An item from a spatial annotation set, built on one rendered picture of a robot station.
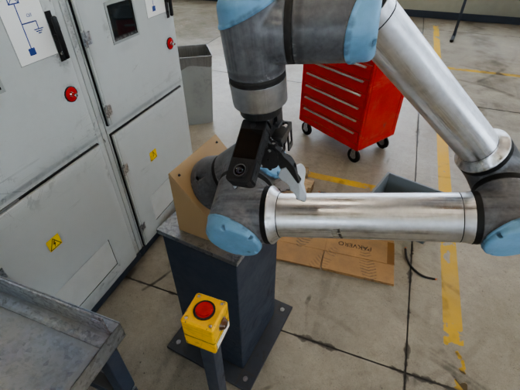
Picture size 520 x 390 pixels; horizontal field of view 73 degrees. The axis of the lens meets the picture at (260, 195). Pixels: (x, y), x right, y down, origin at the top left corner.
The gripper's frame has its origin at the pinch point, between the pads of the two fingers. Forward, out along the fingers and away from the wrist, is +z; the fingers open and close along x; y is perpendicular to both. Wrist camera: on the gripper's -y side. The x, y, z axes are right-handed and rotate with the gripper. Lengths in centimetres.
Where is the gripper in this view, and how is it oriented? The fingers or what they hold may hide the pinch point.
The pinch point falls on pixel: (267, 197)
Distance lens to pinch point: 70.4
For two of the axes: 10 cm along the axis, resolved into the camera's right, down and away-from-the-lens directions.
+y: 3.6, -6.7, 6.4
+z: 1.1, 7.2, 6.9
